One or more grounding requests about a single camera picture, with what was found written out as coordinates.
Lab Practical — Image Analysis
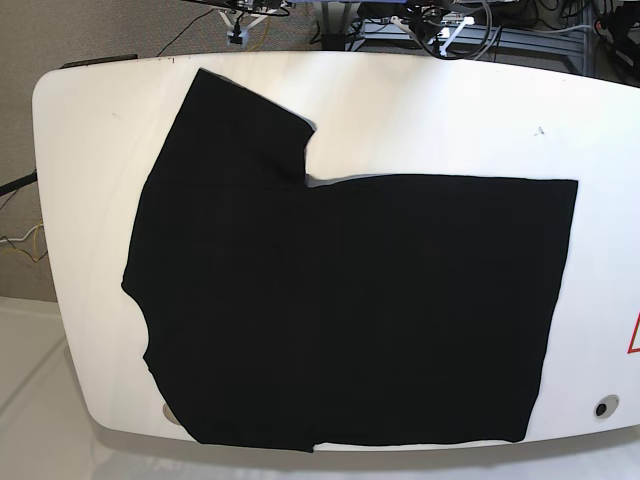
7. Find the black T-shirt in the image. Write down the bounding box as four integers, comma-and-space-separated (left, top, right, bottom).
122, 70, 578, 452

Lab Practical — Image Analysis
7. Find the round table grommet left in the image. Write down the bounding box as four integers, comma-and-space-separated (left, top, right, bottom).
162, 403, 181, 426

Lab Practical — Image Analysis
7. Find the round table grommet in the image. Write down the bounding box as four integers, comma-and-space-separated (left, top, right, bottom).
594, 395, 620, 419
162, 403, 181, 426

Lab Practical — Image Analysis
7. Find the red triangle warning sticker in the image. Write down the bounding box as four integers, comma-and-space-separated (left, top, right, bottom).
627, 315, 640, 354

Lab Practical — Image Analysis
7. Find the round table grommet right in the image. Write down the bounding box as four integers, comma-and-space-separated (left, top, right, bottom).
594, 395, 620, 419

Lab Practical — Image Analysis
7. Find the yellow hanging cable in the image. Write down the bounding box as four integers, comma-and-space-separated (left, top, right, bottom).
249, 14, 271, 53

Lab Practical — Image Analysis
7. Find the aluminium frame rail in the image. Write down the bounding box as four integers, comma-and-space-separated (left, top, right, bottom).
362, 21, 587, 56

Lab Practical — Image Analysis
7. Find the yellow floor cable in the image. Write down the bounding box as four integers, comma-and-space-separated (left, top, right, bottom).
0, 224, 47, 263

